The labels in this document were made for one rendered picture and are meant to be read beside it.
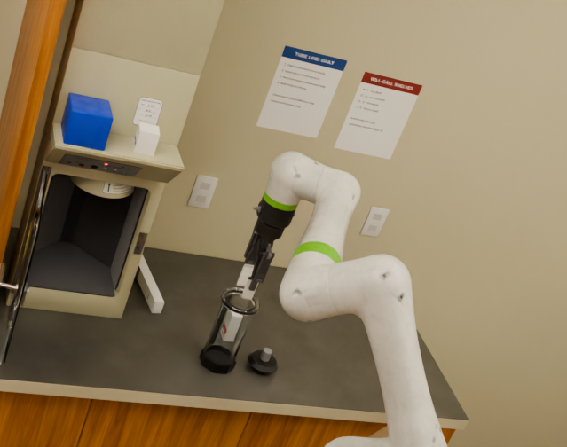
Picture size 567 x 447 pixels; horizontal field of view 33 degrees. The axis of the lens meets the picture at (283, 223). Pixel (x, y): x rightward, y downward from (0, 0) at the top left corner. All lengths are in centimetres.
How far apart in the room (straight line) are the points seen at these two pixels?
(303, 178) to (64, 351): 79
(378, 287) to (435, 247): 154
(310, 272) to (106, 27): 77
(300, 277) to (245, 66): 104
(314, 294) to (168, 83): 71
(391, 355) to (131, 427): 92
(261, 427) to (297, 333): 36
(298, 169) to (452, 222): 119
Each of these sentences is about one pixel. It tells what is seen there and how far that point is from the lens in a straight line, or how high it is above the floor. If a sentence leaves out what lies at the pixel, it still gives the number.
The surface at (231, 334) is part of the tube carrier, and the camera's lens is 261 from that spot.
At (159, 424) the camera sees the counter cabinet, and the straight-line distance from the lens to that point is 268.
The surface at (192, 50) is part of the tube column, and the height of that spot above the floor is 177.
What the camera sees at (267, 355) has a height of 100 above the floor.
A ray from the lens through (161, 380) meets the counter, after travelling 260.
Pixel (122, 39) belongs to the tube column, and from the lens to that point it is 233.
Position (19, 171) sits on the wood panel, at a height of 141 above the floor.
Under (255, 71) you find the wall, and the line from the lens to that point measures 291.
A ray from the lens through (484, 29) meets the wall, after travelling 312.
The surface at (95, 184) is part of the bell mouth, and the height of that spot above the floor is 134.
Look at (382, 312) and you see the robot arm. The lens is 197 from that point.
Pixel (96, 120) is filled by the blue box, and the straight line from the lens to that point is 229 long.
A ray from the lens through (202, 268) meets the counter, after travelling 310.
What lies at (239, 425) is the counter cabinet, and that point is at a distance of 274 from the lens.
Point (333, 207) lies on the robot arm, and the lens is 227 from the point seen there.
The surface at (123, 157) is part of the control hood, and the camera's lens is 234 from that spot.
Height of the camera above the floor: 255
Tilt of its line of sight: 27 degrees down
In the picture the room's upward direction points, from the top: 22 degrees clockwise
